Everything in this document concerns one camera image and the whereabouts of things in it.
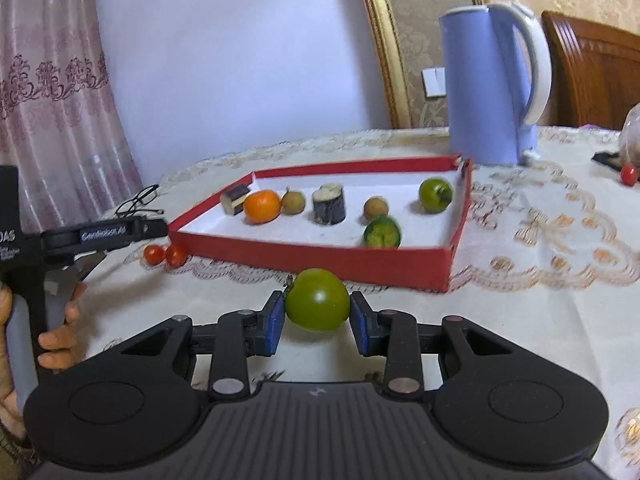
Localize green tomato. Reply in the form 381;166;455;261
284;269;350;333
419;177;454;214

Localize green cucumber piece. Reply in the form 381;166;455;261
363;216;401;248

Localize orange tangerine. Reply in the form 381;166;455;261
243;190;281;224

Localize short eggplant piece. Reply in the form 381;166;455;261
220;184;252;216

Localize long eggplant piece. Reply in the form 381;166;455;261
311;183;346;226

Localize person's left hand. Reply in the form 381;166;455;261
1;282;87;441

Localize red cherry tomato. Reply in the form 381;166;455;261
620;164;639;186
143;244;165;266
165;244;190;269

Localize black eyeglasses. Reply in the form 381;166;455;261
114;184;164;218

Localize pink floral curtain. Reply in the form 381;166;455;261
1;0;141;232

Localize blue electric kettle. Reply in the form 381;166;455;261
439;1;552;166

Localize black object on table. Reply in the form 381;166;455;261
591;152;623;171

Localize clear plastic bag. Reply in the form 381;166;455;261
618;103;640;169

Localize wooden chair back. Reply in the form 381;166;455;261
541;11;639;130

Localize white wall switch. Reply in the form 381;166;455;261
422;67;446;99

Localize gold mirror frame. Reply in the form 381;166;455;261
363;0;487;129

